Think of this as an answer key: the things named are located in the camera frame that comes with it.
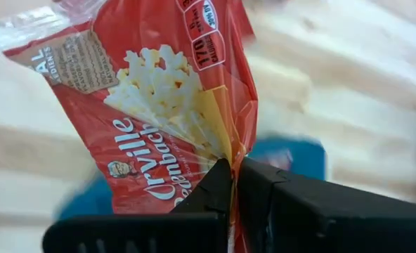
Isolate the blue plastic basket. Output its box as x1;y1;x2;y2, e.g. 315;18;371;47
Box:
55;135;327;221

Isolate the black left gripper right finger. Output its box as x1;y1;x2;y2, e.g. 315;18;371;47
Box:
238;157;416;253

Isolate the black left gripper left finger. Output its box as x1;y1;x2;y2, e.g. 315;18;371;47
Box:
42;157;234;253

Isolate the red Orville Redenbacher popcorn bag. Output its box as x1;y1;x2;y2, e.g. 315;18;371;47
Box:
0;0;260;253

